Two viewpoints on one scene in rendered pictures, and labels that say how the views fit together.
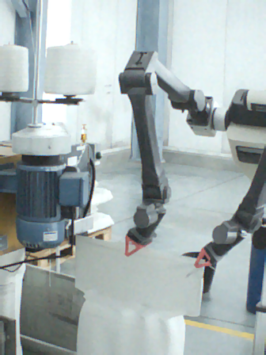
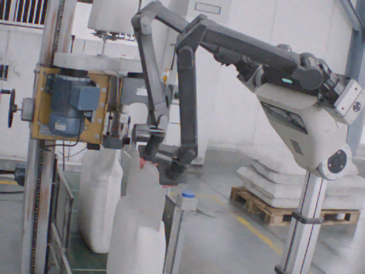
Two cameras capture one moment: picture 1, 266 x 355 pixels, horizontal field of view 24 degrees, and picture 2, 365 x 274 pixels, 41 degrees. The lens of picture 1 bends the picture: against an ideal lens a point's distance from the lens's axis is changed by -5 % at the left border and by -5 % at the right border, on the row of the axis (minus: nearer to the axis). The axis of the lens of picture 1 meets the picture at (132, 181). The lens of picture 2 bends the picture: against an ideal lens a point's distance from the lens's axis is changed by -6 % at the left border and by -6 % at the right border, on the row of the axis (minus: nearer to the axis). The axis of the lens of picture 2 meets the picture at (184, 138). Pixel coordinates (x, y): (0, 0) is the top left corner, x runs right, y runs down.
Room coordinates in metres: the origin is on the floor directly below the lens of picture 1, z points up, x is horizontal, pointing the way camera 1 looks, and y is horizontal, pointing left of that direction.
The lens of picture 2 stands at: (0.52, -1.39, 1.53)
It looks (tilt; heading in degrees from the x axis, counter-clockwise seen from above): 10 degrees down; 38
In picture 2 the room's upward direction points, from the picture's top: 10 degrees clockwise
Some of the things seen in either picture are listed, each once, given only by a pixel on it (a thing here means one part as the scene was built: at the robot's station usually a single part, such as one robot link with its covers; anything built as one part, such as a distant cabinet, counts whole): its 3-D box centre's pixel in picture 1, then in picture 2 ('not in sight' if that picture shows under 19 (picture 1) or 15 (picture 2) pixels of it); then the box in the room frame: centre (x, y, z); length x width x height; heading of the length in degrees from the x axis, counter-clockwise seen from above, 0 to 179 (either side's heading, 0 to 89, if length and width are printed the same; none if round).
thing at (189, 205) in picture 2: not in sight; (186, 201); (2.40, 0.00, 0.81); 0.08 x 0.08 x 0.06; 61
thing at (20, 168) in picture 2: not in sight; (23, 174); (2.73, 1.85, 0.35); 0.30 x 0.15 x 0.15; 61
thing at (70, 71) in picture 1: (70, 70); (117, 14); (1.98, 0.21, 1.61); 0.17 x 0.17 x 0.17
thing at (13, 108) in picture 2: not in sight; (11, 108); (1.75, 0.58, 1.13); 0.18 x 0.11 x 0.18; 61
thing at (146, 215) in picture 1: (150, 205); (149, 127); (1.99, -0.06, 1.19); 0.11 x 0.09 x 0.12; 152
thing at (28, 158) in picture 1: (40, 157); (73, 71); (1.84, 0.27, 1.35); 0.12 x 0.12 x 0.04
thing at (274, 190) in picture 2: not in sight; (289, 188); (5.06, 0.76, 0.32); 0.66 x 0.43 x 0.15; 153
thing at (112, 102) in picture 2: not in sight; (109, 91); (2.15, 0.36, 1.26); 0.22 x 0.05 x 0.16; 61
